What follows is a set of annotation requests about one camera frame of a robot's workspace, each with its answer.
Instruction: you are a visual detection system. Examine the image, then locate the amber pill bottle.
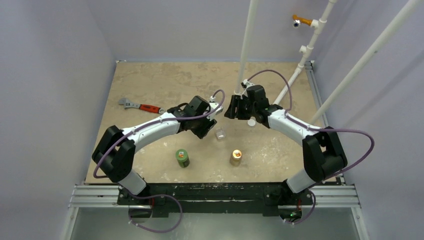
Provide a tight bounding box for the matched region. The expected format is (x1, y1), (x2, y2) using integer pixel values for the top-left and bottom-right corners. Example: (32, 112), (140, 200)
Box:
(229, 149), (242, 167)

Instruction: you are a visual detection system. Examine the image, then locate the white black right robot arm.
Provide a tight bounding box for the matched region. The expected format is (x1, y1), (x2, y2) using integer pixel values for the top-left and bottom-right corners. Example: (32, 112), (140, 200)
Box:
(224, 85), (348, 204)

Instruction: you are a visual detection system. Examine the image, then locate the red handled adjustable wrench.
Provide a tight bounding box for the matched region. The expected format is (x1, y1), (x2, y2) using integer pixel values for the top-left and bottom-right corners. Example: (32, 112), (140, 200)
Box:
(118, 97), (165, 114)

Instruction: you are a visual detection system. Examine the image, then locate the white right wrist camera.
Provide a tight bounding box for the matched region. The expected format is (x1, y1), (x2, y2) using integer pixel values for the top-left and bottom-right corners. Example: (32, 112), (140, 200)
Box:
(240, 79), (255, 90)

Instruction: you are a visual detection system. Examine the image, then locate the aluminium extrusion frame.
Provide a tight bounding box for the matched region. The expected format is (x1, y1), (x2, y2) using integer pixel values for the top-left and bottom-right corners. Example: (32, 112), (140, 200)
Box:
(70, 62), (358, 233)

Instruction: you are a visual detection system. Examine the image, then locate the green pill bottle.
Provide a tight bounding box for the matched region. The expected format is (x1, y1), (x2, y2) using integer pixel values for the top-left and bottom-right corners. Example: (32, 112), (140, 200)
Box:
(175, 149), (190, 168)

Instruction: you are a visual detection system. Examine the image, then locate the white PVC pipe frame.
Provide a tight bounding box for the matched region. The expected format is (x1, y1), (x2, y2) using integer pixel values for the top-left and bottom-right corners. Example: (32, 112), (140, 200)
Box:
(233, 0), (424, 124)

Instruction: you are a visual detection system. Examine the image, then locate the clear plastic pill organizer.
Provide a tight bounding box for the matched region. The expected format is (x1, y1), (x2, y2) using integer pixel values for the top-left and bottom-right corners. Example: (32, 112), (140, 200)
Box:
(215, 128), (226, 140)

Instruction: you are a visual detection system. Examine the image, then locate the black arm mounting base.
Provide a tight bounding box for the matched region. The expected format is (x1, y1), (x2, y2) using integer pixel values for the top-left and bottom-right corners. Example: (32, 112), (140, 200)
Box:
(117, 182), (314, 219)

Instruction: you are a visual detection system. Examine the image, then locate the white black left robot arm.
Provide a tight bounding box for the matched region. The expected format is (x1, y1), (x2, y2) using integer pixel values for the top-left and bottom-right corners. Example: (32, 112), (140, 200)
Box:
(92, 95), (223, 205)

